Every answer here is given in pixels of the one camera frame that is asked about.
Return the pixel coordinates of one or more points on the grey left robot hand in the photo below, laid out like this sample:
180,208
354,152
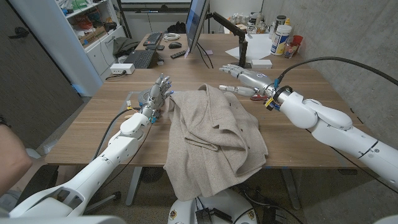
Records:
154,93

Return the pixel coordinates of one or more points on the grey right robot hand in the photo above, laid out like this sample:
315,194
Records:
252,79

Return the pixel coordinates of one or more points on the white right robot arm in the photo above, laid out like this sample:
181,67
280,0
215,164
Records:
342,137

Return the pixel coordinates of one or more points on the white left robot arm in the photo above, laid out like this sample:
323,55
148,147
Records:
93,177

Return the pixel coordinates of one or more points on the person's bare forearm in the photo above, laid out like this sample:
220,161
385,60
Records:
12,161

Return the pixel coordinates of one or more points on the red multitool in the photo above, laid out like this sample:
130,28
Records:
257,98

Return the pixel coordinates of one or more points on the beige wool coat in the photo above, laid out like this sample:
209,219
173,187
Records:
211,137

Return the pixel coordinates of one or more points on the grey tape roll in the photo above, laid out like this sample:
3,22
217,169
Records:
143,96

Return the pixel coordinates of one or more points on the flat white box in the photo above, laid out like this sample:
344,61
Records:
261,63

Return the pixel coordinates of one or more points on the white paper sheet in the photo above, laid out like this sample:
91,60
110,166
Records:
258,46

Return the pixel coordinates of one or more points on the black keyboard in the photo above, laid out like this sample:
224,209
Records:
141,58
152,39

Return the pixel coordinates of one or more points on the white power box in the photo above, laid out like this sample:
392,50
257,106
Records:
122,68

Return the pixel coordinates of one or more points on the black phone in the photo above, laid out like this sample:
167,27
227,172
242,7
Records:
160,47

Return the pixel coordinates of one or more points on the black remote control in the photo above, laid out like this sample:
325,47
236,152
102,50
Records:
178,53

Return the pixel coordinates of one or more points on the clear glass cup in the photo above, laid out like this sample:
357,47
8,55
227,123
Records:
290,50

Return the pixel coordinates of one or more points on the white wipes canister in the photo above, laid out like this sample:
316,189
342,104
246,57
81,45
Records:
280,40

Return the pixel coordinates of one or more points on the pink sticky note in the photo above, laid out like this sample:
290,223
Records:
208,52

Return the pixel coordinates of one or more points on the black computer mouse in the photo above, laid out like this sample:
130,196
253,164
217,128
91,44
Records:
174,45

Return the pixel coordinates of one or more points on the grey-green jacket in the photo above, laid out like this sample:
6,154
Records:
124,45

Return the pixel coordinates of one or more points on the red plastic cup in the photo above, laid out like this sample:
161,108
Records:
297,40

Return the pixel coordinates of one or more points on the yellow bottle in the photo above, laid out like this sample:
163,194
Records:
287,21

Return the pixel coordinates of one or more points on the black bag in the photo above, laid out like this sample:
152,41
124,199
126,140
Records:
177,28

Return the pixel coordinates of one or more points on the black computer monitor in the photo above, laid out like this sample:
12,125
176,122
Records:
196,21

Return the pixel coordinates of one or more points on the round black fan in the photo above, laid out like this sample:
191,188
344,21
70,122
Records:
151,174

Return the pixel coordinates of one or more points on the cardboard box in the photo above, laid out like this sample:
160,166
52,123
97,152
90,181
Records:
91,36

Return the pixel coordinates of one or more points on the grey metal table leg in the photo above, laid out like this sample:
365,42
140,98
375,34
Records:
133,186
291,189

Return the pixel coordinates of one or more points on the white shelf cabinet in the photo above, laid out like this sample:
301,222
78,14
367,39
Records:
62,46

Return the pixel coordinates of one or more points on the white robot torso base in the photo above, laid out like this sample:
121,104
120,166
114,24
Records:
186,211

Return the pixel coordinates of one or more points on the black chair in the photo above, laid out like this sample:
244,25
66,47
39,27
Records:
38,182

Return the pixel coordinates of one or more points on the whiteboard with black frame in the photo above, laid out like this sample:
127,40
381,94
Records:
140,21

